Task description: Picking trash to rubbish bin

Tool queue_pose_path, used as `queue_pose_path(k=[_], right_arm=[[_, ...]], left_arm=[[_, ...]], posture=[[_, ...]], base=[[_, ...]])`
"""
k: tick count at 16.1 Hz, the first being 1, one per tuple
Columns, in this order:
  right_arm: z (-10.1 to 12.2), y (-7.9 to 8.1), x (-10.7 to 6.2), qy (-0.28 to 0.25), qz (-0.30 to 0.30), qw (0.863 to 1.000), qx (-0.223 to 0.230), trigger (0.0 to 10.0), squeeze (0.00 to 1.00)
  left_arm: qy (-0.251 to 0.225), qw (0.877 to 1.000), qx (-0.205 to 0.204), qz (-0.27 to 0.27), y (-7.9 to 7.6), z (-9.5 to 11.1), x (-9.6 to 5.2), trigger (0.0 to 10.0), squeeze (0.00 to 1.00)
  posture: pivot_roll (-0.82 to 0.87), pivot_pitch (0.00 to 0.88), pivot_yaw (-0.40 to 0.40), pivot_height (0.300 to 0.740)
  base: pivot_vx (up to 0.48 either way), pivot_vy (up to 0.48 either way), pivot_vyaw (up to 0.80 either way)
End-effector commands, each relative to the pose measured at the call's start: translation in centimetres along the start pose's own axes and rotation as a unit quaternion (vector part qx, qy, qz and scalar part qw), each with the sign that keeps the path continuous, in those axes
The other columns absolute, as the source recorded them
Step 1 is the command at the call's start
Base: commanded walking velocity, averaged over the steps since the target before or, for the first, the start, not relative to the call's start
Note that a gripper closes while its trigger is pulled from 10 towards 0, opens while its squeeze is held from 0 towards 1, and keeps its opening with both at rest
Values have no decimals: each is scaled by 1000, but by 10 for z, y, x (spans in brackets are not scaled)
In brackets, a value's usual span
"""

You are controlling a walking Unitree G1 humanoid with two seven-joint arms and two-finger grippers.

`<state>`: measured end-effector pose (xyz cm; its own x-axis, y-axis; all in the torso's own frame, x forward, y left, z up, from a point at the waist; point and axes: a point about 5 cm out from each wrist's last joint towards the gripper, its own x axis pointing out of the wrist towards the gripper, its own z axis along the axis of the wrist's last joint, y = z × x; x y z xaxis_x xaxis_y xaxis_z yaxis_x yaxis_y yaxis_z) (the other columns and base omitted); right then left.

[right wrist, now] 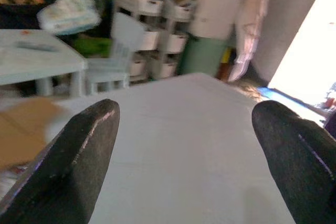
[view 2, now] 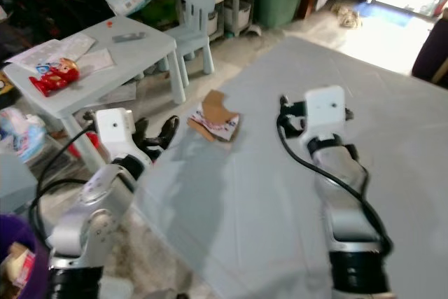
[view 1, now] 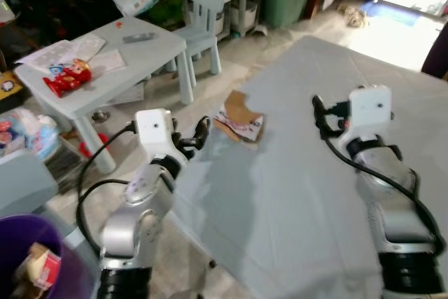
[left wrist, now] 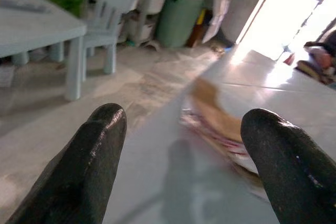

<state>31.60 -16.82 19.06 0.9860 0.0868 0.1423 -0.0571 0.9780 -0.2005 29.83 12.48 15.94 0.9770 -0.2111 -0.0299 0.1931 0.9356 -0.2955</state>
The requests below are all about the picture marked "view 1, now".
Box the red white carton trash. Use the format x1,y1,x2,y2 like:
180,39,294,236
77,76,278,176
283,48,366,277
13,242,63,294

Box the purple rubbish bin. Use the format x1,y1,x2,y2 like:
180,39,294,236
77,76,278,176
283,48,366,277
0,214,97,299

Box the torn brown cardboard packaging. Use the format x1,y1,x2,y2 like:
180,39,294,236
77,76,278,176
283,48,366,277
211,90,266,146

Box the pale blue kids table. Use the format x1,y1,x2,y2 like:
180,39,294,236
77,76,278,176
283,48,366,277
14,16,196,175

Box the grey remote control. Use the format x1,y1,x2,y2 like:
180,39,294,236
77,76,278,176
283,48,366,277
122,32,157,44

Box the blue door mat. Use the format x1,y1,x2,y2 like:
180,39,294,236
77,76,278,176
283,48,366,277
359,1,415,22

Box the pale blue kids chair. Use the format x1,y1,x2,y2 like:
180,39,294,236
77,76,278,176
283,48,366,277
168,0,224,78

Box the red toy figure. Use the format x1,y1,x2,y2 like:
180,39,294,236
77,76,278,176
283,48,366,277
43,58,93,99

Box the dark purple round object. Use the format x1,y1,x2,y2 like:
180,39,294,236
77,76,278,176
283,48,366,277
421,25,448,80

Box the white printed paper sheets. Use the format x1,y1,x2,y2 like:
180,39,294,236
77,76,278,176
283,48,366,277
17,33,128,80

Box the colourful plastic bag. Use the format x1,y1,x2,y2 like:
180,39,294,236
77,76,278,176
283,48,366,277
0,107,62,168

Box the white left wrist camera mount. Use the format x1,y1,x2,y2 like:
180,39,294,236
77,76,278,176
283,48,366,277
134,109,176,158

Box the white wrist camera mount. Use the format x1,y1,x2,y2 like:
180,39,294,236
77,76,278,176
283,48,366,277
134,109,176,158
337,85,394,151

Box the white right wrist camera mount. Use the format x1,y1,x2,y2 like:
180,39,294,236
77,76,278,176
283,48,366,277
337,85,394,151

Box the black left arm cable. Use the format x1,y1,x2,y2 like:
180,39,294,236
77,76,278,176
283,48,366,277
75,123,141,252

